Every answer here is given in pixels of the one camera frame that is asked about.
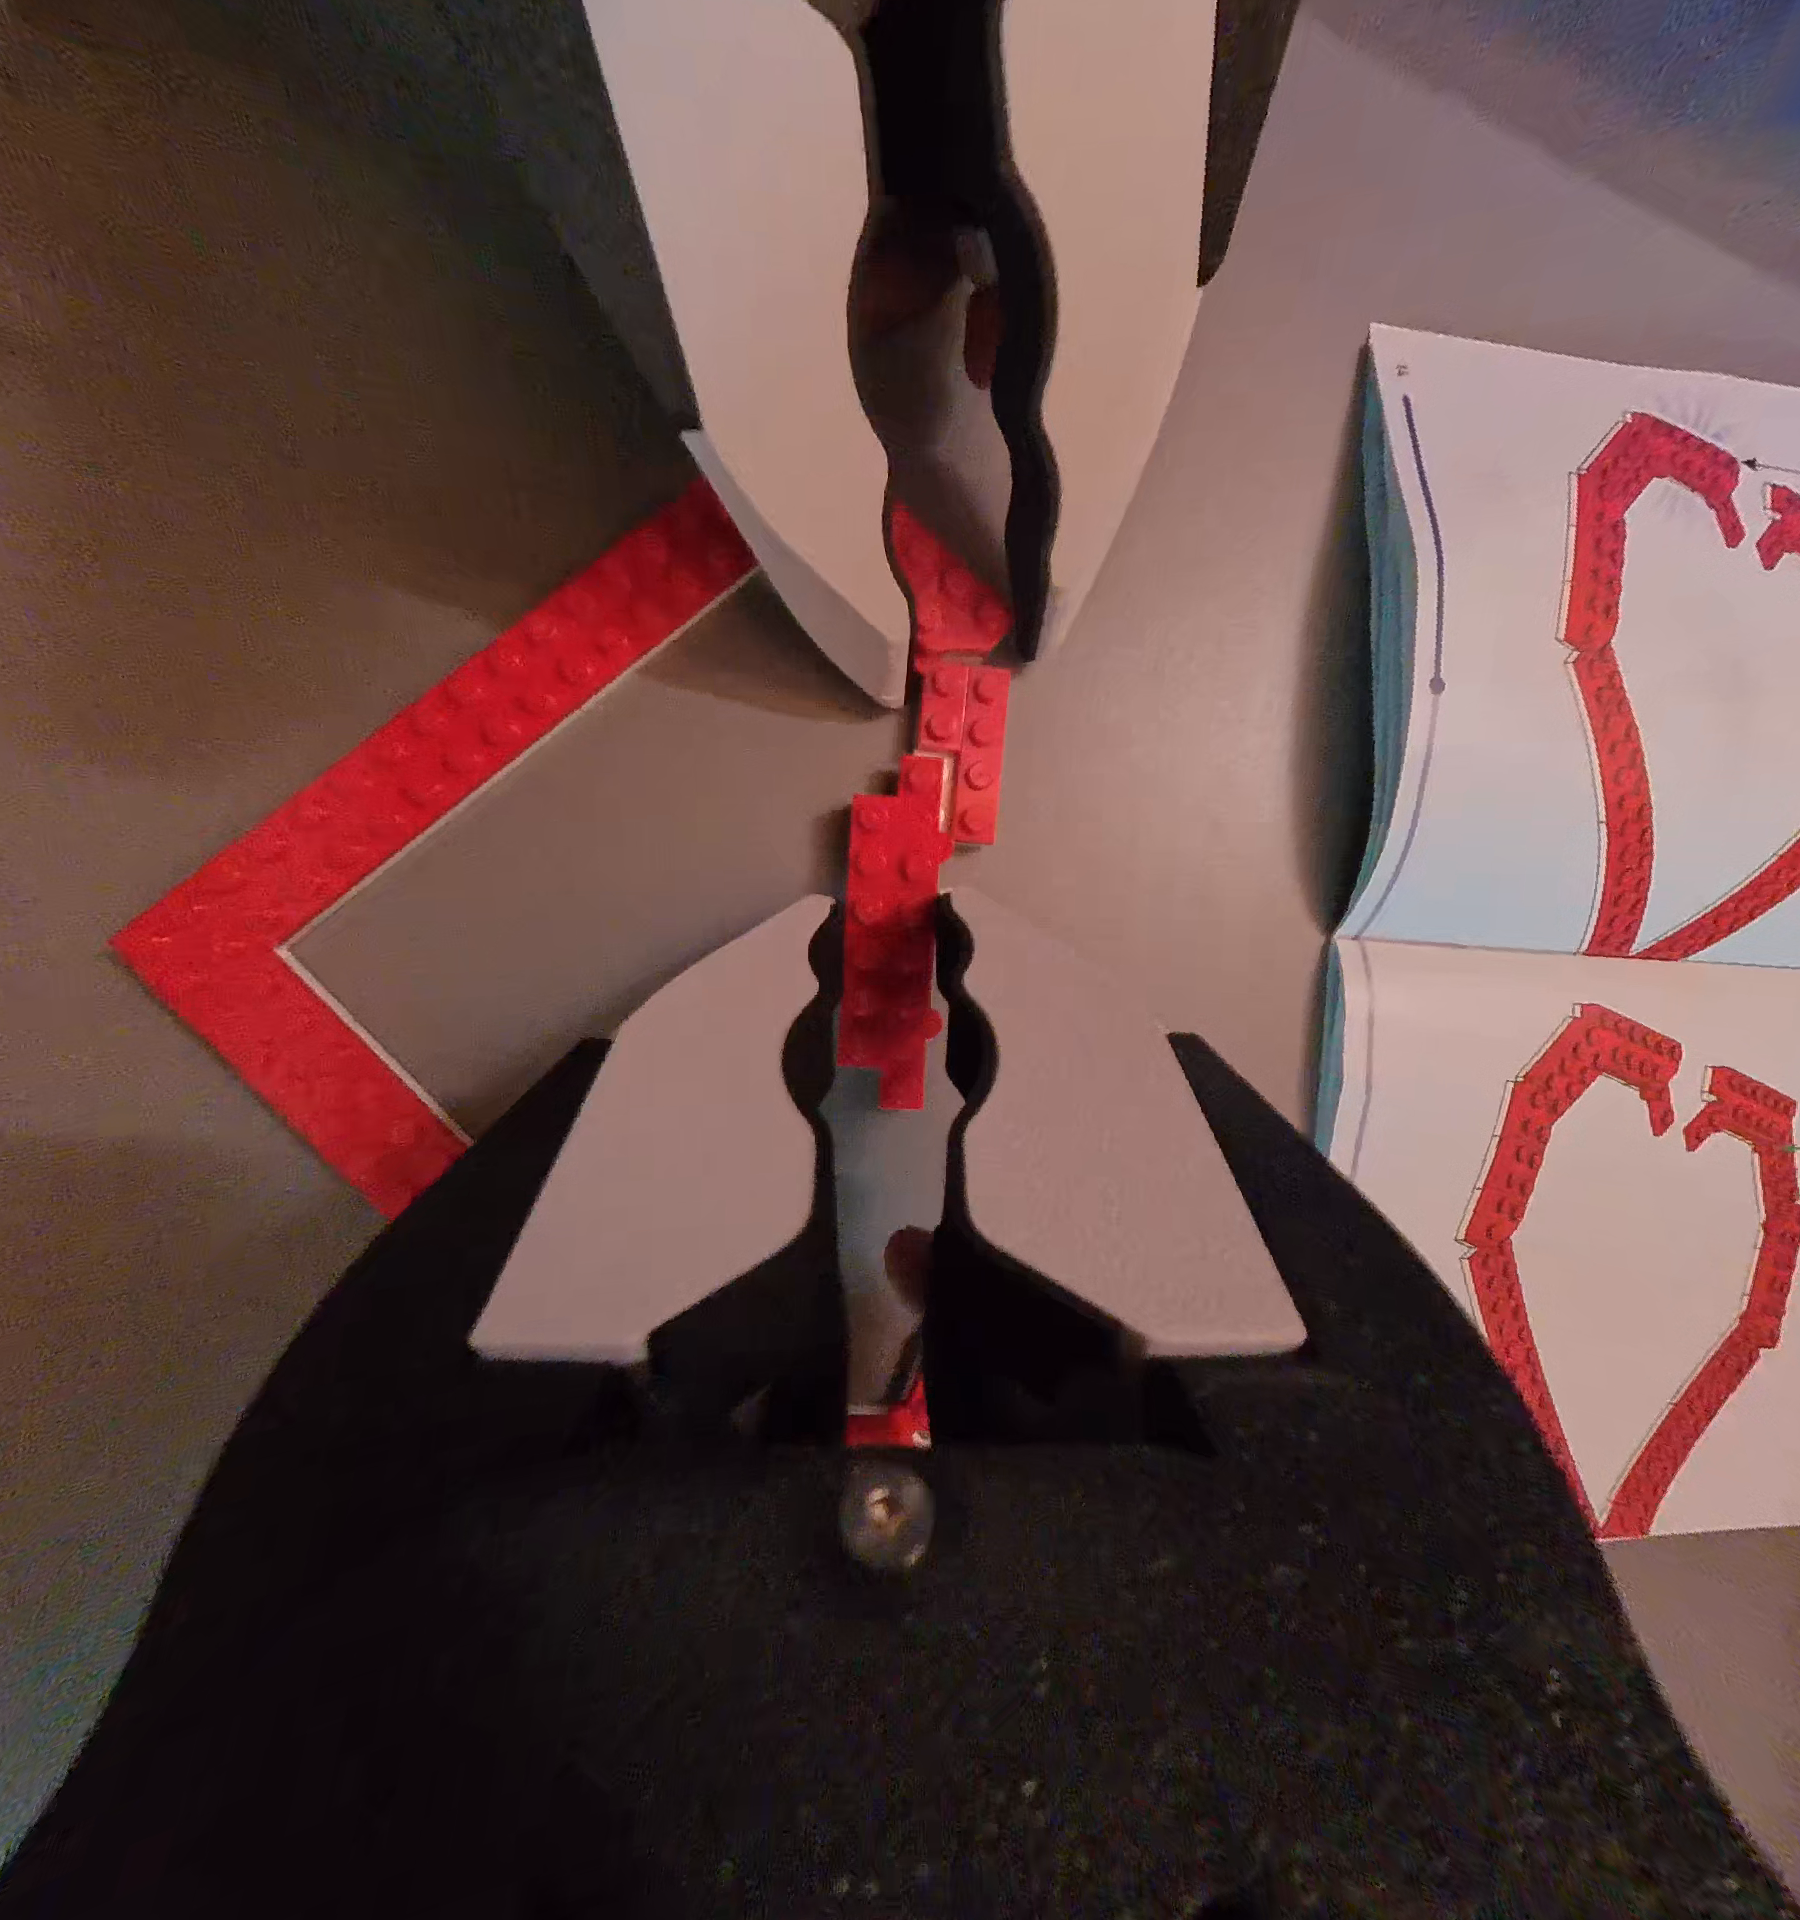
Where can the red brick strip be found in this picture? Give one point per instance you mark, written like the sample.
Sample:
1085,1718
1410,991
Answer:
885,898

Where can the small red brick plate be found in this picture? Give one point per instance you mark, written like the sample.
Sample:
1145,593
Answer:
954,593

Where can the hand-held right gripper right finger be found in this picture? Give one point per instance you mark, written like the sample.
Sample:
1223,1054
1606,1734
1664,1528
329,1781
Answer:
1094,1185

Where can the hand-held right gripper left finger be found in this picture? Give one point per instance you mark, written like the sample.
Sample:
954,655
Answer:
675,1170

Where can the grey desk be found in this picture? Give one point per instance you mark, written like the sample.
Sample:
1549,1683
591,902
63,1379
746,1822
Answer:
1215,748

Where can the brick instruction booklet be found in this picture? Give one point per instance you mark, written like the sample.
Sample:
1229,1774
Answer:
1515,674

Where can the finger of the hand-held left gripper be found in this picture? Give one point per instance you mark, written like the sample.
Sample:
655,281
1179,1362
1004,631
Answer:
1126,179
749,225

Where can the red angled brick frame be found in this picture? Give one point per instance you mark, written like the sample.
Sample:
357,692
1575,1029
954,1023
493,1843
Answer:
391,780

